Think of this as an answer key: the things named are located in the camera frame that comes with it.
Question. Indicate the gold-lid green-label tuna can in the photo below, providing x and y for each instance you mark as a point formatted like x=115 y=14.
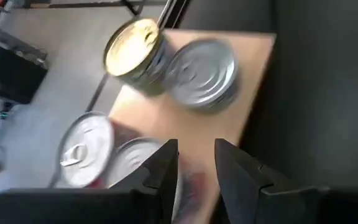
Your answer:
x=129 y=46

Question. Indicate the black computer case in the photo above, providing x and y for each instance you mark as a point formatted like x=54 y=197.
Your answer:
x=11 y=77

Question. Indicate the black table mat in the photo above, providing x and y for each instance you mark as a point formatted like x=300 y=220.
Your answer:
x=322 y=93

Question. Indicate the black shelf post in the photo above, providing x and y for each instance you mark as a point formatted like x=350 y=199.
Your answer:
x=166 y=14

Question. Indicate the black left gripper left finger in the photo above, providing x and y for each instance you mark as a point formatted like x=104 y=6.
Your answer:
x=73 y=208

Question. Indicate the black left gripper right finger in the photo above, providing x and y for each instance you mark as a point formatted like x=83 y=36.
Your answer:
x=291 y=208

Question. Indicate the silver-lid red-label tuna can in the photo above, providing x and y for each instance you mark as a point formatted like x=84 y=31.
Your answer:
x=84 y=149
x=129 y=158

